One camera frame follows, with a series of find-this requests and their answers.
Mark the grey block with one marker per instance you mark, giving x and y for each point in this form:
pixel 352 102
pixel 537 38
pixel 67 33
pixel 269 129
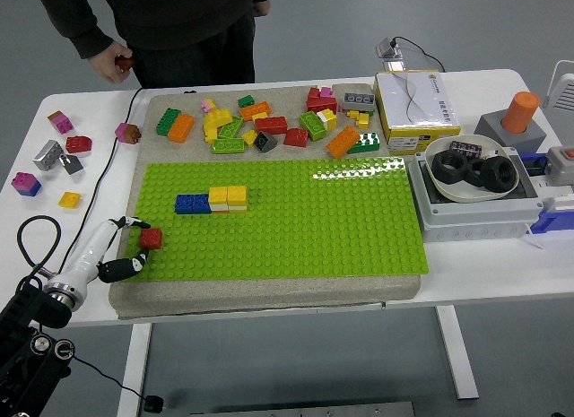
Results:
pixel 493 126

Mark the green brick with white studs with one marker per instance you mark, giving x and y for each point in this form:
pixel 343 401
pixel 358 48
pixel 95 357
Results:
pixel 365 145

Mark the red stacked bricks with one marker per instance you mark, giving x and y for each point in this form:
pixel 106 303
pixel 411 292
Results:
pixel 320 104

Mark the yellow flat brick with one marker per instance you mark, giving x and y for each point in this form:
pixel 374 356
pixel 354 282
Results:
pixel 70 199

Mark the pink and brown brick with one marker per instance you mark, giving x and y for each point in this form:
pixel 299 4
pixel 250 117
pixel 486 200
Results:
pixel 127 133

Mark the grey box with red button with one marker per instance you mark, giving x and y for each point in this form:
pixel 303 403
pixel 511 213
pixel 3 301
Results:
pixel 558 170

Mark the person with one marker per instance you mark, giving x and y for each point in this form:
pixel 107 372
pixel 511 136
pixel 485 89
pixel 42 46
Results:
pixel 179 31

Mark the white zip tie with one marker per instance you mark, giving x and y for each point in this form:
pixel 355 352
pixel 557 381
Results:
pixel 533 243

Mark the yellow curved brick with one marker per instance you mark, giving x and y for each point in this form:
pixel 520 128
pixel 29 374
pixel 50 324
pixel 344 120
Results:
pixel 217 118

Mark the yellow and white cardboard box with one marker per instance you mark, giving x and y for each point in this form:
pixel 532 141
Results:
pixel 417 110

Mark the person's right forearm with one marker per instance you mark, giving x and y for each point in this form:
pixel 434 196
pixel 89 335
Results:
pixel 67 18

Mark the grey junction box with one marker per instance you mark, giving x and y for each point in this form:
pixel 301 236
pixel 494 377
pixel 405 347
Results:
pixel 475 219

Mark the orange cylinder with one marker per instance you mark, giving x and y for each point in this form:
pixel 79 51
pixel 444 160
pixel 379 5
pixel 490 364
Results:
pixel 520 112

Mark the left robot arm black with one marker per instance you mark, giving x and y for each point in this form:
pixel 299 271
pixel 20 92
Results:
pixel 45 311

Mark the grey long brick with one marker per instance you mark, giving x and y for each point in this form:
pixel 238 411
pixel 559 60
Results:
pixel 359 102

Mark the small pink brick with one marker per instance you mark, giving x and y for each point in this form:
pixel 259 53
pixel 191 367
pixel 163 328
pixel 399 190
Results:
pixel 208 105
pixel 326 92

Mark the large black nut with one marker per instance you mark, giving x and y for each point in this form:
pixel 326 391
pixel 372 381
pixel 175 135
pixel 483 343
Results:
pixel 439 167
pixel 473 177
pixel 491 181

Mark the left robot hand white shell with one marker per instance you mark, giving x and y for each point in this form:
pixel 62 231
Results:
pixel 92 251

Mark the red brick with white base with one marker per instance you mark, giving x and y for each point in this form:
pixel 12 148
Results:
pixel 78 144

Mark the yellow square brick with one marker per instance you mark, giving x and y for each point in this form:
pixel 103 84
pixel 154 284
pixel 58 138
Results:
pixel 219 195
pixel 237 194

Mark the orange long brick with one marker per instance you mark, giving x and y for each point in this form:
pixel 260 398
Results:
pixel 181 127
pixel 343 141
pixel 255 110

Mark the silver studded brick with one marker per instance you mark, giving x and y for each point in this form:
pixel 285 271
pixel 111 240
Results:
pixel 47 155

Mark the green studded baseplate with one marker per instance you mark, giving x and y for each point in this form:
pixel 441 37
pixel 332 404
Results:
pixel 291 219

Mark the pink brick with brown top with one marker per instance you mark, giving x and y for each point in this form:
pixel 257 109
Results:
pixel 61 122

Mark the small yellow brick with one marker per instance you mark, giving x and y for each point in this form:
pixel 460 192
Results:
pixel 352 115
pixel 363 119
pixel 249 137
pixel 211 135
pixel 259 118

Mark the red square brick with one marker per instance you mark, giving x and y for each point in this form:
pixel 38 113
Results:
pixel 296 137
pixel 151 238

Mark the white table leg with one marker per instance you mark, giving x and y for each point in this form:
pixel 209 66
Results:
pixel 457 354
pixel 134 367

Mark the silver flat plate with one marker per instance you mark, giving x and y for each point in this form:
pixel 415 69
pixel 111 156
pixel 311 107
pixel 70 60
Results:
pixel 72 164

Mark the small dark green brick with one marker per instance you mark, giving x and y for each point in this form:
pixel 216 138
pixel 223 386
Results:
pixel 246 101

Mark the person's right hand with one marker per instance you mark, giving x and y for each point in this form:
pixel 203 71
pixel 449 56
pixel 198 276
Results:
pixel 107 63

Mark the white and yellow brick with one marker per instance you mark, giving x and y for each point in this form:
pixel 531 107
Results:
pixel 328 119

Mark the small silver device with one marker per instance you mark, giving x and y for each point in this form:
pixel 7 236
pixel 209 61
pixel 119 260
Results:
pixel 391 56

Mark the dark green long brick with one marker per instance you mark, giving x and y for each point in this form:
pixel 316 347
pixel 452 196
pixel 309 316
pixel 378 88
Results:
pixel 167 121

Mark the dark purple component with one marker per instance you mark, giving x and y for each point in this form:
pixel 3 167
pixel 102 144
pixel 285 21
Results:
pixel 466 148

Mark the pink brick on blue brick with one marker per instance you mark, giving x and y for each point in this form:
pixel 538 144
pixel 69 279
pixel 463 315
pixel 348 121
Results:
pixel 26 185

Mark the lime green long brick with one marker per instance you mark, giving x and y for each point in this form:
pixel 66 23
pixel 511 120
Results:
pixel 231 129
pixel 228 146
pixel 312 125

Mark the blue block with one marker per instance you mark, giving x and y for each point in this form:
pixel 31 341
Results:
pixel 553 219

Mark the white rail part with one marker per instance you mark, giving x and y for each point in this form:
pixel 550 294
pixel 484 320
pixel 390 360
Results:
pixel 558 201

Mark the red long brick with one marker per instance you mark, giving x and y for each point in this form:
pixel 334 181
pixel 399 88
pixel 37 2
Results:
pixel 271 125

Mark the grey-brown mat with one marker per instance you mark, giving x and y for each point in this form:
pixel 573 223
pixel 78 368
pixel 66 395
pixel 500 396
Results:
pixel 269 296

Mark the white bowl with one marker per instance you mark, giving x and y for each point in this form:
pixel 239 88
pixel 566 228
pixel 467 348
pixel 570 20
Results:
pixel 448 190

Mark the black plug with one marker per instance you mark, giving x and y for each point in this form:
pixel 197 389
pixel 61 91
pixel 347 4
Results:
pixel 153 403

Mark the grey metal plate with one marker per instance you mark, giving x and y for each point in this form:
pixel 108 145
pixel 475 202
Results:
pixel 314 410

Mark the dark grey slope brick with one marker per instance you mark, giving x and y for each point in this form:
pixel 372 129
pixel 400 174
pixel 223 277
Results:
pixel 265 142

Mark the person's left hand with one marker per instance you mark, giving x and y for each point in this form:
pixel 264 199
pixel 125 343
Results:
pixel 262 6

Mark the small blue part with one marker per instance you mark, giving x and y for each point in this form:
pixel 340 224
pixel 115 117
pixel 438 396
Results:
pixel 531 158

